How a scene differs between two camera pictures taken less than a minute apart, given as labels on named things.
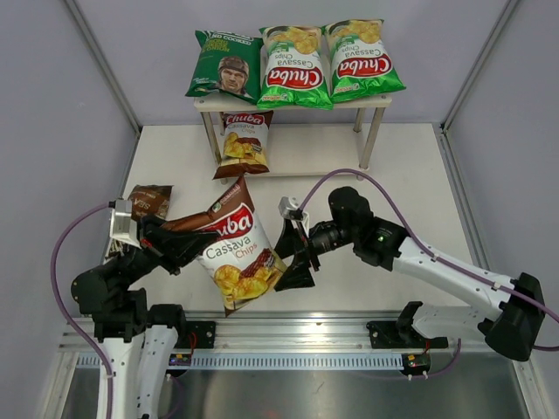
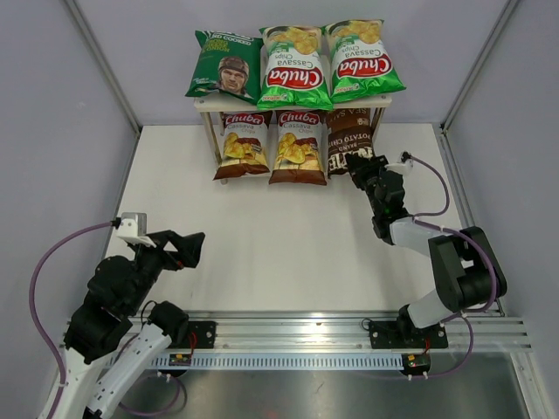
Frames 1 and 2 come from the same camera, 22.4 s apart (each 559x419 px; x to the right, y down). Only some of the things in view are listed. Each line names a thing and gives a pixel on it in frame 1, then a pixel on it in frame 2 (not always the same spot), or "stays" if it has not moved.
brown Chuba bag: (239, 259) to (300, 157)
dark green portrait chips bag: (227, 63) stays
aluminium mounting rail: (290, 331) stays
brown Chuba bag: (244, 146) stays
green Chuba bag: (360, 63) stays
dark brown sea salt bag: (146, 200) to (349, 133)
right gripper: (293, 241) to (362, 167)
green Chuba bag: (294, 68) stays
